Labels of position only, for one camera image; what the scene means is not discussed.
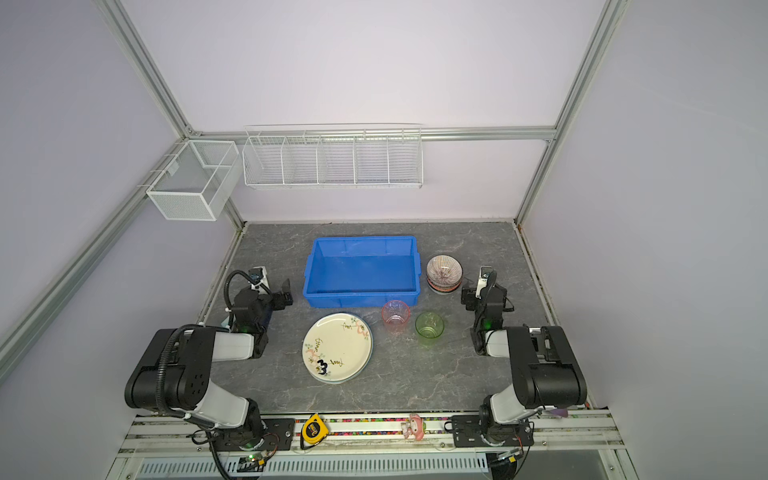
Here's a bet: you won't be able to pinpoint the white vent grille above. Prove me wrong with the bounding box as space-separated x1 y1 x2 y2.
134 453 490 479

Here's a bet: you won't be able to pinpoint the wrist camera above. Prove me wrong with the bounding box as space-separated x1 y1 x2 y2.
475 266 494 299
247 266 270 292

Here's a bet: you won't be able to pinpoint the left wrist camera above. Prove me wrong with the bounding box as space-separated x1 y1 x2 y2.
247 266 270 292

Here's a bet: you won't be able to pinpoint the yellow tape measure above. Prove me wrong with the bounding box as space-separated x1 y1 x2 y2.
300 413 330 450

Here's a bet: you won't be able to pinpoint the purple pink spatula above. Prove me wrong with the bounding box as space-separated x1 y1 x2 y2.
543 408 569 418

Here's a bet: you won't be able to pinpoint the blue plastic bin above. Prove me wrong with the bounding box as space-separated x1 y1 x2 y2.
303 236 422 309

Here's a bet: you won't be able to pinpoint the pink toy figure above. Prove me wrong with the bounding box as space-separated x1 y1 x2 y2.
401 413 425 441

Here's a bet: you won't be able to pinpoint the white mesh box basket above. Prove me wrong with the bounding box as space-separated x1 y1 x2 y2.
147 140 243 221

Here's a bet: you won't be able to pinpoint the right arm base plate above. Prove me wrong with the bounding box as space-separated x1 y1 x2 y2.
449 414 534 448

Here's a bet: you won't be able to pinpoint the white floral plate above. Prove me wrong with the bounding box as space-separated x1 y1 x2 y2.
301 313 373 384

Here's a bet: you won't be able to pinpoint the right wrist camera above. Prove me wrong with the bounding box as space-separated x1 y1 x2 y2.
475 266 494 299

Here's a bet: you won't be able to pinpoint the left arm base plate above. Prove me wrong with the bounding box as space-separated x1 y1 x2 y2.
213 417 296 452

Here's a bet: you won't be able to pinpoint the pink transparent cup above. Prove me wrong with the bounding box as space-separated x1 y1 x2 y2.
381 300 411 334

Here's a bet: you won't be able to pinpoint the aluminium front rail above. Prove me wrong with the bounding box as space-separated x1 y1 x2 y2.
117 410 627 458

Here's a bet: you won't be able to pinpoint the white wire shelf basket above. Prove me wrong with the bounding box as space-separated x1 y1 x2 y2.
241 123 424 189

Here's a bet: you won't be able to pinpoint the green transparent cup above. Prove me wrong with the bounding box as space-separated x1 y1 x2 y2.
415 311 445 346

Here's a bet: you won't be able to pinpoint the stacked patterned bowls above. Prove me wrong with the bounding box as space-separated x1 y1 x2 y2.
426 255 464 294

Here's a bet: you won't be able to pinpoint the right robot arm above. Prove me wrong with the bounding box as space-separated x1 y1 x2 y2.
451 267 587 449

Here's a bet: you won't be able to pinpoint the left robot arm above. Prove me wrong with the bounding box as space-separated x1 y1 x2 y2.
124 267 293 451

